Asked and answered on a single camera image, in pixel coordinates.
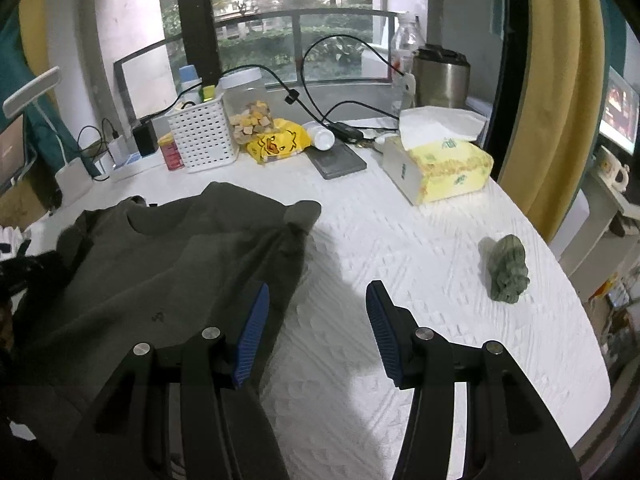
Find cardboard box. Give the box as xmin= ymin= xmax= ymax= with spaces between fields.
xmin=0 ymin=160 xmax=51 ymax=228

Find white cartoon mug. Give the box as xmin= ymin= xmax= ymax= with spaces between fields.
xmin=597 ymin=146 xmax=631 ymax=191

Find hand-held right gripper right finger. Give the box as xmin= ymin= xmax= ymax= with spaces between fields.
xmin=365 ymin=280 xmax=583 ymax=480

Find long black cable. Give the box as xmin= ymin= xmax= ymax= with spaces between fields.
xmin=167 ymin=35 xmax=413 ymax=143

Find clear water bottle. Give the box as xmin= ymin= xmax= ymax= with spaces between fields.
xmin=390 ymin=12 xmax=426 ymax=118

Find pink yellow-lidded jar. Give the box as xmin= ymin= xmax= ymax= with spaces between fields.
xmin=158 ymin=133 xmax=186 ymax=171

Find clear snack jar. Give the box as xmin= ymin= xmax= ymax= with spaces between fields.
xmin=220 ymin=69 xmax=273 ymax=148

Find teal curtain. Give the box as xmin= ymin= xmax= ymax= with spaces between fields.
xmin=597 ymin=0 xmax=627 ymax=151
xmin=0 ymin=10 xmax=86 ymax=176

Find dark grey flat device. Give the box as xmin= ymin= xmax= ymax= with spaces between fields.
xmin=306 ymin=137 xmax=367 ymax=180

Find black charging cable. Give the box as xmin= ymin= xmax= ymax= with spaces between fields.
xmin=77 ymin=119 xmax=120 ymax=162

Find tablet in plastic bag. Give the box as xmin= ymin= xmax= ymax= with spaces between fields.
xmin=0 ymin=116 xmax=26 ymax=193

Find white charger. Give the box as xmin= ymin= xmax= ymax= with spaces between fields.
xmin=107 ymin=137 xmax=132 ymax=166

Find steel thermos cup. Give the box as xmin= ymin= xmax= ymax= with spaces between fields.
xmin=412 ymin=46 xmax=471 ymax=109

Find black charger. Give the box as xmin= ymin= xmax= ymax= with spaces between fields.
xmin=132 ymin=119 xmax=160 ymax=157

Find computer monitor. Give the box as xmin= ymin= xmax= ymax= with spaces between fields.
xmin=600 ymin=67 xmax=640 ymax=153

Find yellow tissue pack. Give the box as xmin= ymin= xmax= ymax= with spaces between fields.
xmin=382 ymin=106 xmax=495 ymax=206

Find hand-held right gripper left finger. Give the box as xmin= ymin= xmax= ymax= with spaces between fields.
xmin=52 ymin=282 xmax=291 ymax=480

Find white shelf unit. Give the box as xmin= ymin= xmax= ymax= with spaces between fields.
xmin=550 ymin=160 xmax=640 ymax=306

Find yellow duck snack bag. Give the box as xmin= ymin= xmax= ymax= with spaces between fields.
xmin=245 ymin=119 xmax=312 ymax=165

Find olive green shirt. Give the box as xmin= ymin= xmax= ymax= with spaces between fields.
xmin=10 ymin=181 xmax=322 ymax=461

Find blue capped bottle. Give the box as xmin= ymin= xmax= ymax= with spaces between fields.
xmin=179 ymin=65 xmax=202 ymax=106

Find white power strip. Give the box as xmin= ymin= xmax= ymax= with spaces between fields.
xmin=92 ymin=147 xmax=166 ymax=183

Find white plastic basket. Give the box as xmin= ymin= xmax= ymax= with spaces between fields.
xmin=165 ymin=95 xmax=240 ymax=173

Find white desk lamp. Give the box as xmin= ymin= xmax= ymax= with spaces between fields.
xmin=2 ymin=66 xmax=96 ymax=196

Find metal keys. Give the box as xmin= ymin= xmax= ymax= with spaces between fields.
xmin=357 ymin=130 xmax=398 ymax=150

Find white pill bottle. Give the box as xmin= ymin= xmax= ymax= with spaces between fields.
xmin=301 ymin=121 xmax=336 ymax=151

